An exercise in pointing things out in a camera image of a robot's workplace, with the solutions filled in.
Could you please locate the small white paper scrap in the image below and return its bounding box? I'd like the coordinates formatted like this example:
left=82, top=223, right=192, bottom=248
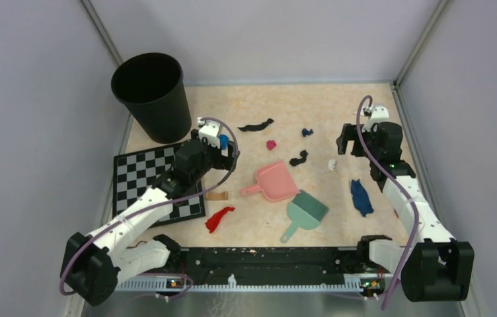
left=328, top=158, right=336, bottom=171

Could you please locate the small dark blue scrap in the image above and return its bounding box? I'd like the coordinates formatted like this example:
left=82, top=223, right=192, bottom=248
left=301, top=128, right=314, bottom=137

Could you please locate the long black paper scrap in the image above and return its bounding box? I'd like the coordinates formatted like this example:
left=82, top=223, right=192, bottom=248
left=237, top=118, right=274, bottom=132

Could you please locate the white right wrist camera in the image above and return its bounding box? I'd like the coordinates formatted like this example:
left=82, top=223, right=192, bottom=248
left=360, top=104, right=390, bottom=133

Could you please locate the black plastic trash bin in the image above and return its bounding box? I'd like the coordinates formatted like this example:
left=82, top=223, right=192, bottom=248
left=110, top=52, right=192, bottom=144

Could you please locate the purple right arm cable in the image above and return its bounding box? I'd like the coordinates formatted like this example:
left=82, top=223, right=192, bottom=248
left=356, top=95, right=420, bottom=310

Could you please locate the red paper scrap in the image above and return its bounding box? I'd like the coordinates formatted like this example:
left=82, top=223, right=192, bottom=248
left=205, top=206, right=235, bottom=234

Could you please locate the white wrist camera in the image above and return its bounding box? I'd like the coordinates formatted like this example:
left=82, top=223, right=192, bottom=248
left=198, top=117, right=221, bottom=148
left=360, top=104, right=390, bottom=133

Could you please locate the green hand brush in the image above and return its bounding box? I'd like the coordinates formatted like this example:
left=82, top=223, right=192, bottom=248
left=280, top=190, right=329, bottom=244

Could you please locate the small black paper scrap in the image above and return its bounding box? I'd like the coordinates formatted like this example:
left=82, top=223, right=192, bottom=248
left=289, top=150, right=309, bottom=167

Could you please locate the magenta paper scrap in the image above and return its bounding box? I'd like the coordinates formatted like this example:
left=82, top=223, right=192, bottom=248
left=266, top=140, right=277, bottom=151

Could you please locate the grey slotted cable duct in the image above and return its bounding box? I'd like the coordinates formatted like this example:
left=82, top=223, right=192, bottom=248
left=116, top=277, right=363, bottom=293

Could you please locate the large blue paper scrap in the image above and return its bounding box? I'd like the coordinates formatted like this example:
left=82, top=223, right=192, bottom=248
left=350, top=180, right=374, bottom=217

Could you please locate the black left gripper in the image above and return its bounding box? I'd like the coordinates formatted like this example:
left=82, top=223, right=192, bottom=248
left=191, top=129, right=240, bottom=184

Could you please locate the pink plastic dustpan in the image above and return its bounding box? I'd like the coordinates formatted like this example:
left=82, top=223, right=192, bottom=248
left=239, top=161, right=300, bottom=202

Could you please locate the brown curved wooden piece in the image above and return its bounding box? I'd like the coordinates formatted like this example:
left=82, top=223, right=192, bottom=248
left=206, top=192, right=229, bottom=201

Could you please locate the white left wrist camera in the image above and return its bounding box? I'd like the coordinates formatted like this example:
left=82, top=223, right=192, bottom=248
left=198, top=117, right=221, bottom=148

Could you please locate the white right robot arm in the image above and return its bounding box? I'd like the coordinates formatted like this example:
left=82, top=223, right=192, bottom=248
left=336, top=122, right=475, bottom=302

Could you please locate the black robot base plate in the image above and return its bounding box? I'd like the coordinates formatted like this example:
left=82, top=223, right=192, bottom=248
left=143, top=246, right=401, bottom=287

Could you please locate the black and grey checkerboard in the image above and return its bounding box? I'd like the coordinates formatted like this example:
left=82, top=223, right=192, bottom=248
left=112, top=143, right=206, bottom=227

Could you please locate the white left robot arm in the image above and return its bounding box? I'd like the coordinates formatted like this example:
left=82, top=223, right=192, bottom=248
left=59, top=127, right=240, bottom=306

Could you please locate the blue toy car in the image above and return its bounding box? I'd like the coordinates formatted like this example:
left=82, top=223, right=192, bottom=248
left=219, top=134, right=229, bottom=151

